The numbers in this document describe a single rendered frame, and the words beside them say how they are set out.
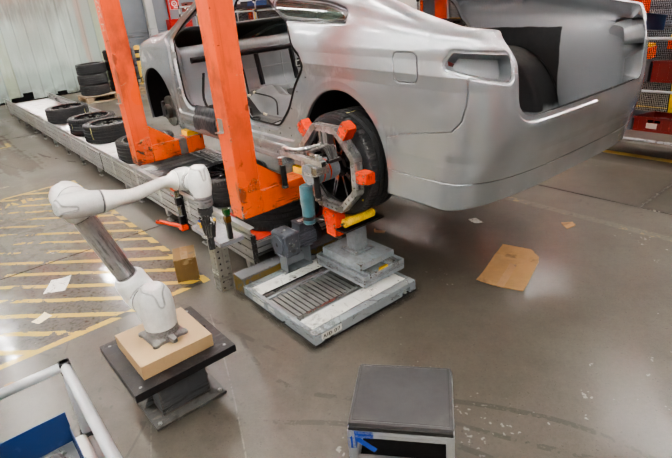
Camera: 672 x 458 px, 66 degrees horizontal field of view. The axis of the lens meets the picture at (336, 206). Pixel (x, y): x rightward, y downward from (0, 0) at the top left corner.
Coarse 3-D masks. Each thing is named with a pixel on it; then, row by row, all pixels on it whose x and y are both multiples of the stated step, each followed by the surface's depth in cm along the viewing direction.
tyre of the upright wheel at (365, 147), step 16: (336, 112) 313; (352, 112) 313; (368, 128) 304; (368, 144) 298; (368, 160) 299; (384, 160) 304; (384, 176) 307; (368, 192) 308; (384, 192) 315; (352, 208) 325; (368, 208) 322
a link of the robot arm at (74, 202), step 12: (60, 192) 219; (72, 192) 216; (84, 192) 217; (96, 192) 219; (60, 204) 210; (72, 204) 212; (84, 204) 214; (96, 204) 217; (60, 216) 212; (72, 216) 214; (84, 216) 217
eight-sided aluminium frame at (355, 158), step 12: (312, 132) 320; (336, 132) 300; (300, 144) 333; (348, 144) 302; (348, 156) 298; (360, 156) 298; (360, 168) 300; (324, 192) 339; (360, 192) 305; (324, 204) 333; (336, 204) 325; (348, 204) 313
